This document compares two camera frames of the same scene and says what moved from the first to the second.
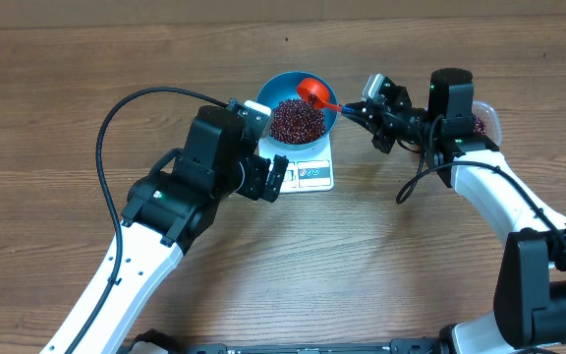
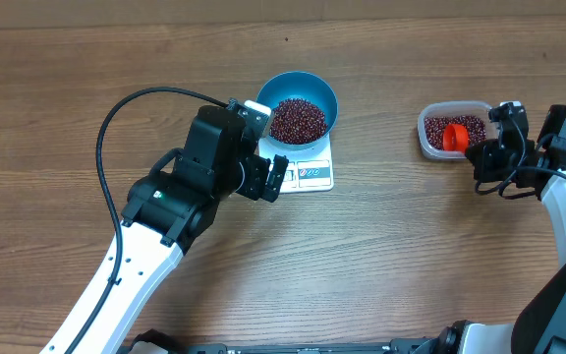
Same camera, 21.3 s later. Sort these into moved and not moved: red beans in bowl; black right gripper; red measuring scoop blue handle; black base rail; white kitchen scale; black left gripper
Moved: red measuring scoop blue handle; black right gripper
Not moved: red beans in bowl; black base rail; white kitchen scale; black left gripper
